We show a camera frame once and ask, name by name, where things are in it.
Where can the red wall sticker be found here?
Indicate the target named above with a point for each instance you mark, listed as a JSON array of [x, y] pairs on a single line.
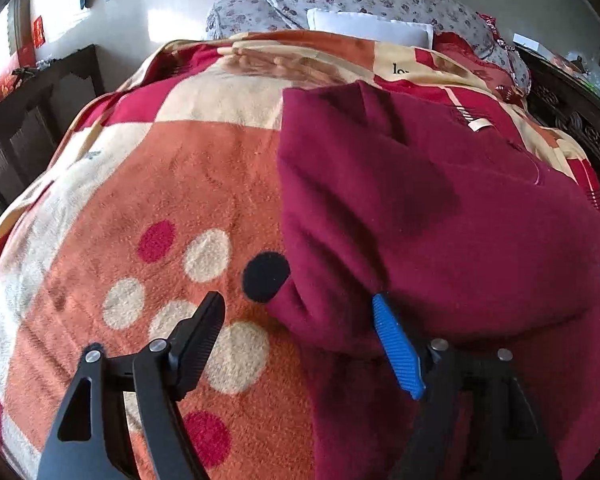
[[38, 31]]

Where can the white pillow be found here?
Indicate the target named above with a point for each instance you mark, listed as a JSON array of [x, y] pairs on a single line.
[[365, 25]]

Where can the small floral pillow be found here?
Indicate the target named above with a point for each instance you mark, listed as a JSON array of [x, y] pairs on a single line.
[[237, 15]]

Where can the dark carved wooden headboard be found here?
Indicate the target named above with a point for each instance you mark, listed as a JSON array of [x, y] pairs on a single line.
[[580, 120]]

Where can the maroon knit garment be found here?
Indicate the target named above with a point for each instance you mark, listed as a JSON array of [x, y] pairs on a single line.
[[430, 220]]

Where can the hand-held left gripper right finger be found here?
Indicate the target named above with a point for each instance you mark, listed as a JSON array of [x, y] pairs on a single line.
[[398, 355]]

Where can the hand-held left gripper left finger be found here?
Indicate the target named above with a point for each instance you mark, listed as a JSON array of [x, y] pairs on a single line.
[[198, 336]]

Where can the orange red dotted blanket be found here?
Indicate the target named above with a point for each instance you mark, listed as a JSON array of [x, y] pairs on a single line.
[[145, 170]]

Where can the dark wooden side table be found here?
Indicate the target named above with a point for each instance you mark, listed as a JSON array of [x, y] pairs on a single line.
[[35, 110]]

